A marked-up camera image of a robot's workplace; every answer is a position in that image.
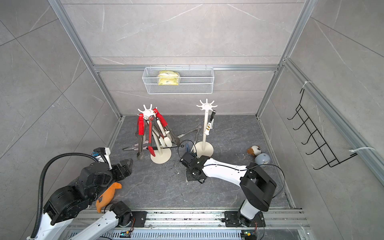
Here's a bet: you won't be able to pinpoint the white wire mesh basket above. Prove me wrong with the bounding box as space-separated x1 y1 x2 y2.
142 67 215 95

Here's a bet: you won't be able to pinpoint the red handled steel tongs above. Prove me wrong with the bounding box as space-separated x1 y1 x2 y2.
153 108 181 146

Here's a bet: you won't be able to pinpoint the slim white tongs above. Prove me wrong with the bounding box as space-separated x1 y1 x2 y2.
205 111 216 136

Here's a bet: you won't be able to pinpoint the yellow packet in basket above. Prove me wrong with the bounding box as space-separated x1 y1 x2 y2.
157 71 180 86

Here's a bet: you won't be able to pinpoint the cream utensil stand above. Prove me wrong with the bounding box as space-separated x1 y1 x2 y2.
137 105 172 164
194 99 217 157

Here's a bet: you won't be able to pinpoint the black wire wall hook rack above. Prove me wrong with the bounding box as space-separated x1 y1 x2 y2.
287 89 358 171

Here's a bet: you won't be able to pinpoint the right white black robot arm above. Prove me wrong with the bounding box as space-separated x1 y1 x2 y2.
180 153 277 227

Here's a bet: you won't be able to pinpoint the brown white plush toy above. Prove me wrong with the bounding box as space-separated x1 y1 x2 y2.
247 145 262 158

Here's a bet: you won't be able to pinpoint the orange monster plush toy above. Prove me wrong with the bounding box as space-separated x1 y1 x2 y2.
95 183 122 213

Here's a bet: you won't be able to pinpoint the steel tongs with ring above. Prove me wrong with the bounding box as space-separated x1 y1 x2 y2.
177 126 202 143

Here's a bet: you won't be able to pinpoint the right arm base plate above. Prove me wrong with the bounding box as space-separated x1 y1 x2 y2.
221 211 266 228

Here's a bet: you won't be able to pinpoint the black tipped steel tongs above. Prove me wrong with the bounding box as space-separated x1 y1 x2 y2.
143 144 185 150

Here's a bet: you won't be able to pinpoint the red pink paw tongs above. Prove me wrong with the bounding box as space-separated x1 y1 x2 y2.
122 144 139 151

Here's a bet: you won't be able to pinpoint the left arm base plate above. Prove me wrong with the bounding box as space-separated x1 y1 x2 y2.
118 211 148 228

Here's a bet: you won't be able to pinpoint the red sleeved steel tongs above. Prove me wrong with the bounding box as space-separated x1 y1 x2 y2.
137 114 145 160

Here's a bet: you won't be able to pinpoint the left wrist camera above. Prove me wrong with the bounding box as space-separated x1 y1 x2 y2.
92 148 113 170

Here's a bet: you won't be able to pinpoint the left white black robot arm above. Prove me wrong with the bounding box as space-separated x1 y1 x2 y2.
28 148 133 240

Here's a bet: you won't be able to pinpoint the grey blue dome toy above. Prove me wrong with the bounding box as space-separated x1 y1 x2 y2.
255 153 271 165

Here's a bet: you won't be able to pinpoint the long steel white tongs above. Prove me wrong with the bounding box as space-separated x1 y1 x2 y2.
153 121 167 148

